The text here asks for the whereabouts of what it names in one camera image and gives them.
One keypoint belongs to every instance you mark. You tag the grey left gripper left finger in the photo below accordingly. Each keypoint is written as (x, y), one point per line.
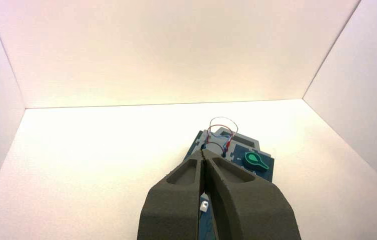
(175, 205)

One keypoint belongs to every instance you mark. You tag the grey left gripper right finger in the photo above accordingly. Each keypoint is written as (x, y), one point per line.
(251, 212)

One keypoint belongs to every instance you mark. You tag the green rotary knob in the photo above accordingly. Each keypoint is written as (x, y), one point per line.
(253, 159)

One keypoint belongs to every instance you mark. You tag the blue grey task board box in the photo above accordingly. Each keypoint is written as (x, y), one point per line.
(238, 155)

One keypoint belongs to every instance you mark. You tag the white slider knob blue triangle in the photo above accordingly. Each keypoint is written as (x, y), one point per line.
(204, 205)

